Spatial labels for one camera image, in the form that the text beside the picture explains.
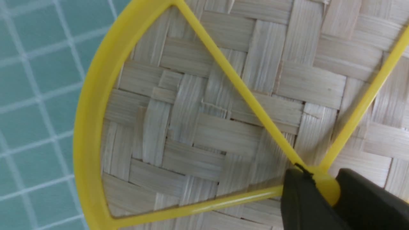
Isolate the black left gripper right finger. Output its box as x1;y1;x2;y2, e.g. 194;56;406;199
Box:
334;168;409;230

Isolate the green checkered tablecloth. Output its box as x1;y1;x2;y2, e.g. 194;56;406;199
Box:
0;0;129;230

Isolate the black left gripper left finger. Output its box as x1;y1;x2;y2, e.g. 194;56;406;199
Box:
281;164;351;230

